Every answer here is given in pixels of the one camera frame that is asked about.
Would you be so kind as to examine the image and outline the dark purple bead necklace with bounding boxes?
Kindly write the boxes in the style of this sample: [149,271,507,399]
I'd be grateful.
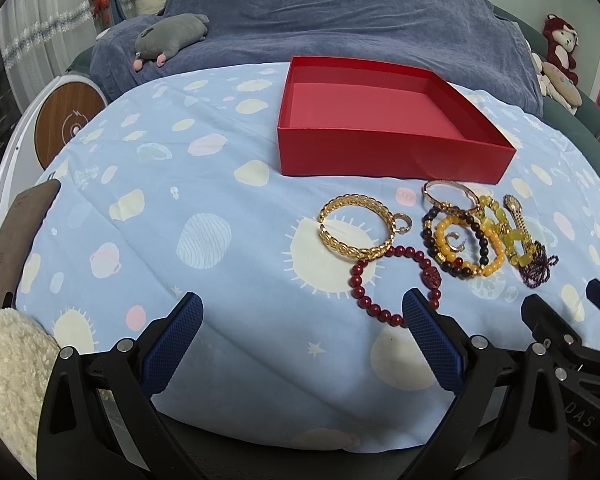
[517,242,560,290]

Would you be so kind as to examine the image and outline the dark red bead bracelet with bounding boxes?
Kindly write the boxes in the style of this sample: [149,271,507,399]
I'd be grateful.
[349,244,444,328]

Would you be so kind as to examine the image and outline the yellow jade stone bracelet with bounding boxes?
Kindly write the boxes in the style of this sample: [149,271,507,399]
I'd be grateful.
[477,195,544,267]

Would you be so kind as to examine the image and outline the yellow amber bead bracelet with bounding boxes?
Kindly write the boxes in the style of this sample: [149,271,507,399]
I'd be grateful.
[433,213,507,279]

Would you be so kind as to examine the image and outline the gold hoop earring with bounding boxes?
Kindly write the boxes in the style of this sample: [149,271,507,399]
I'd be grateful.
[393,212,413,235]
[444,232,466,254]

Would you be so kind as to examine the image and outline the dark brown bead bracelet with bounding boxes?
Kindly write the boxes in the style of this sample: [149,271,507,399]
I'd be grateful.
[420,201,490,278]

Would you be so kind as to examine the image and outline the thin rose gold bangle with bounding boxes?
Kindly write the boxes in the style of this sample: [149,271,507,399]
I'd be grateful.
[422,180,480,212]

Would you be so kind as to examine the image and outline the gold chain cuff bracelet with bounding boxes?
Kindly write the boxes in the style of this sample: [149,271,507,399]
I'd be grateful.
[316,193,397,261]

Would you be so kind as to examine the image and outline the light blue patterned bedsheet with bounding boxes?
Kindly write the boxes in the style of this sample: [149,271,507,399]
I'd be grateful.
[16,63,600,453]

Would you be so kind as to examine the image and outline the cream fluffy cushion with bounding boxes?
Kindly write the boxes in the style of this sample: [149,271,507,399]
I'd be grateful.
[0,309,59,479]

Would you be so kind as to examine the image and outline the green sofa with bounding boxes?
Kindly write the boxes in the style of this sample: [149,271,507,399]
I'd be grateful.
[494,6,600,142]

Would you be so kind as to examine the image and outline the brown flat pad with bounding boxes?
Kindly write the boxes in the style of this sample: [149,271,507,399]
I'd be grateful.
[0,179,61,309]

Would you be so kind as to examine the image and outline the beige plush toy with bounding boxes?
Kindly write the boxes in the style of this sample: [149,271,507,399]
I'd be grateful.
[531,52,582,115]

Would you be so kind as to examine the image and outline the red cardboard box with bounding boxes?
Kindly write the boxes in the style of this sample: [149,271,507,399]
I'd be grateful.
[277,56,516,184]

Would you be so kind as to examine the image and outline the red monkey plush toy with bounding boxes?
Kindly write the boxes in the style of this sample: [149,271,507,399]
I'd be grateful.
[543,14,579,84]

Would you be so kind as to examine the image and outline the round white wooden side table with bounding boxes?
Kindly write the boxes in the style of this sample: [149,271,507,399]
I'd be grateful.
[0,74,107,223]

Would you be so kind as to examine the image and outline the grey plush mouse toy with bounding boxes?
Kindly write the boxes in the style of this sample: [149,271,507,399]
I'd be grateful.
[133,13,210,72]

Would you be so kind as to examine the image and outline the dark blue blanket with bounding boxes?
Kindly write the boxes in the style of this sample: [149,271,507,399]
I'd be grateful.
[90,0,543,115]

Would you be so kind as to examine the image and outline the white sheer curtain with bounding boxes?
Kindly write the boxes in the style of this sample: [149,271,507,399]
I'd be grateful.
[0,0,102,110]

